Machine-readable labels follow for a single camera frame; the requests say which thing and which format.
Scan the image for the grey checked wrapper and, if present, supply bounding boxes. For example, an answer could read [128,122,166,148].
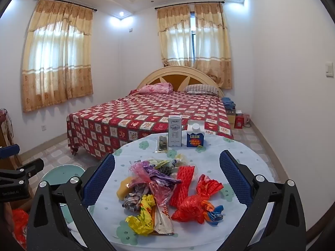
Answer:
[123,191,147,212]

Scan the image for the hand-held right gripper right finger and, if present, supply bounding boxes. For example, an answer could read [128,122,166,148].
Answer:
[217,150,307,251]

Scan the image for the pink floral pillow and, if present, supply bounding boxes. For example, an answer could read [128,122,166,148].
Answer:
[139,82,174,95]

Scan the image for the teal trash bin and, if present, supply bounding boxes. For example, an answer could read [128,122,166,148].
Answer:
[40,164,87,231]

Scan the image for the black ribbed plastic tray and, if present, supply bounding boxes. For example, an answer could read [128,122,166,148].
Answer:
[157,166,173,179]

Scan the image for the blue orange candy wrapper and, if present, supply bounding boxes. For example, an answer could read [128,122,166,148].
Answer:
[204,204,225,224]

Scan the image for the plain orange-red plastic bag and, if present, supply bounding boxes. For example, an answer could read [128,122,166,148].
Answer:
[12,209,29,249]

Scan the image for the beige patterned curtain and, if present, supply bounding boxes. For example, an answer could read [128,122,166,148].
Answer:
[156,5,195,68]
[192,2,233,89]
[21,0,94,113]

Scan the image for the yellow plastic wrapper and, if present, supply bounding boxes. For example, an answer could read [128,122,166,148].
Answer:
[125,194,156,237]

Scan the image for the window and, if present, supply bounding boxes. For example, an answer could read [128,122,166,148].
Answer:
[191,12,196,68]

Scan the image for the striped pillow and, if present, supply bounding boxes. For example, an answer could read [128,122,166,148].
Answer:
[184,84,219,95]

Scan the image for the small dark snack packet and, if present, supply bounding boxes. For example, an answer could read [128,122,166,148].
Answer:
[154,135,169,152]

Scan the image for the yellow green printed plastic bag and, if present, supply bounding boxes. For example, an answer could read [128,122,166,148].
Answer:
[143,154,189,174]

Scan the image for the purple foil wrapper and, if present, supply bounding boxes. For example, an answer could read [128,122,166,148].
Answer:
[143,161,182,189]

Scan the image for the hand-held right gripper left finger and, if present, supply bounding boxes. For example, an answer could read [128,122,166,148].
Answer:
[26,153,117,251]

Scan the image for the red gold-printed plastic bag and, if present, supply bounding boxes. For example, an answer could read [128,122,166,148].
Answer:
[171,174,224,224]

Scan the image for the cream wooden bed headboard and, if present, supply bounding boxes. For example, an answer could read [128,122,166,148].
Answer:
[137,66,225,97]

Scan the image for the bed with red quilt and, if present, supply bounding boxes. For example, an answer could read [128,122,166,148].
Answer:
[66,91,234,160]

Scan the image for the wooden cabinet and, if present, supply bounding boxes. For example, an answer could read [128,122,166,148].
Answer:
[0,108,24,170]

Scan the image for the blue white gable-top carton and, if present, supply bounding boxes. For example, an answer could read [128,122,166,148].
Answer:
[186,120,205,147]

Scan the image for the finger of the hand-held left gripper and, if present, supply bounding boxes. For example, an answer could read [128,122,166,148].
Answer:
[0,144,20,159]
[0,158,44,186]

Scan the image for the orange yellow wrapper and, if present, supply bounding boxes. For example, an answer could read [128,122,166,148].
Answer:
[116,177,137,200]

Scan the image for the red foam fruit net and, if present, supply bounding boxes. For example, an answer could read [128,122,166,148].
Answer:
[169,165,196,207]

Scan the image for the pink transparent plastic wrapper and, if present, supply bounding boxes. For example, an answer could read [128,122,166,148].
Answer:
[129,161,174,206]

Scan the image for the grey white milk carton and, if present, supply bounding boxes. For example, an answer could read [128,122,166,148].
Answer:
[168,115,182,147]

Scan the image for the long white snack wrapper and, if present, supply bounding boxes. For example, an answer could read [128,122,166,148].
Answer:
[153,197,174,236]

